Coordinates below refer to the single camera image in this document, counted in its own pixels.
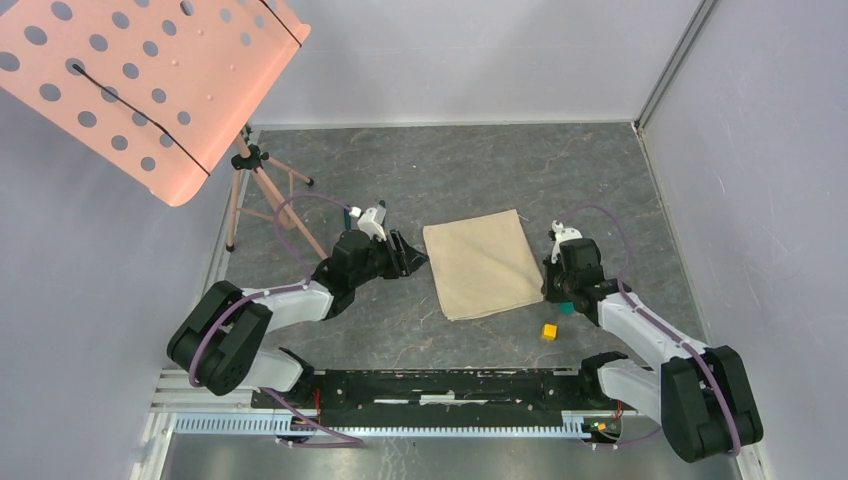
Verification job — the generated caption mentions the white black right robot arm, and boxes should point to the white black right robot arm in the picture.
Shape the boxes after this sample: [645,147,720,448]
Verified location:
[542,225,765,463]

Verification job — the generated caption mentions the beige cloth napkin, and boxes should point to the beige cloth napkin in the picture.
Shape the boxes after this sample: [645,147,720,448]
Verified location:
[423,209,543,321]

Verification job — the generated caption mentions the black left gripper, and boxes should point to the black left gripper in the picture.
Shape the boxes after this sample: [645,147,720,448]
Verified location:
[350,228,429,288]

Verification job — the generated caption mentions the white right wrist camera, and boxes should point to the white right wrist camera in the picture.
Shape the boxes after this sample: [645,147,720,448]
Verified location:
[549,220,582,263]

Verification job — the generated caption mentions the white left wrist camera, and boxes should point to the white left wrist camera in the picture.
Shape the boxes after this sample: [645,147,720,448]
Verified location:
[348,204,388,241]

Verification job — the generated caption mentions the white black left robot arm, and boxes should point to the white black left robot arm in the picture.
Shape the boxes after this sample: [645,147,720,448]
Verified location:
[166,230,428,408]

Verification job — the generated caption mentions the yellow cube block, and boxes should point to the yellow cube block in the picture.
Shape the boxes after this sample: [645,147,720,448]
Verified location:
[541,323,558,341]

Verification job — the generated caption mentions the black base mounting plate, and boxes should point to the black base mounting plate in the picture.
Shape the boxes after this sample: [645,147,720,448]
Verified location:
[282,368,634,428]

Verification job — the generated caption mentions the pink perforated music stand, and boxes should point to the pink perforated music stand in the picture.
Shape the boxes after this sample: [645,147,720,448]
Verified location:
[1,0,311,228]

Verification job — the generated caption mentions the aluminium frame rails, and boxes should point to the aluminium frame rails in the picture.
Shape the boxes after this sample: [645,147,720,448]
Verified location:
[130,0,770,480]

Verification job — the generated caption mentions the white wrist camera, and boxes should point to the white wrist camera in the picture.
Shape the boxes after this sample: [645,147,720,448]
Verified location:
[549,220,582,263]
[348,204,388,241]

